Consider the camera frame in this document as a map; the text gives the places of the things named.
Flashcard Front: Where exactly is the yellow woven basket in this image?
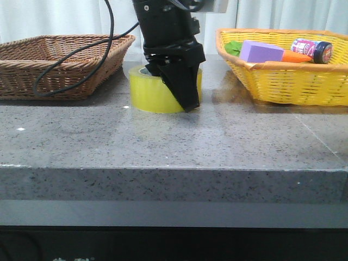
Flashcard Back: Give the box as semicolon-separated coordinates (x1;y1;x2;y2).
216;28;347;106

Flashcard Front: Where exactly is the small bottle black cap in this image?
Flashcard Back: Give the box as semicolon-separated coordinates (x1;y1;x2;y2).
290;38;333;64

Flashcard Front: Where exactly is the black cable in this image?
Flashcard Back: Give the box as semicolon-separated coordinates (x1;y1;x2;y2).
33;0;140;97

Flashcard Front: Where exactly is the brown wicker basket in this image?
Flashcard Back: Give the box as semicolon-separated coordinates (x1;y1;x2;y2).
1;34;135;101

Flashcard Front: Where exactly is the orange toy carrot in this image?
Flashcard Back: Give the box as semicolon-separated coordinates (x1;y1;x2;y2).
224;41;311;63

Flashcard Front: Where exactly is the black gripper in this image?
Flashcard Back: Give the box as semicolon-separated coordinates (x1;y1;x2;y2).
144;38;206;113

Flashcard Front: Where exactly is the purple foam block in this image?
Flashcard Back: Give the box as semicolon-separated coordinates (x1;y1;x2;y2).
239;40;284;63

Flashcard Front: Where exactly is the white curtain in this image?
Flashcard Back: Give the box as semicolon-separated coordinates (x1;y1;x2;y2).
1;1;347;55

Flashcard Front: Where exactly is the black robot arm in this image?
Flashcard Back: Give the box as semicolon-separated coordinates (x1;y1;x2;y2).
133;0;206;112

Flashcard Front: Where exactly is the yellow transparent tape roll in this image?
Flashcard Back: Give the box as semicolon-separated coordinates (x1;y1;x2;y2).
129;65;202;113

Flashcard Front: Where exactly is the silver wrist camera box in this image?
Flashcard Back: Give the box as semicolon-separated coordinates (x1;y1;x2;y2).
197;0;229;13

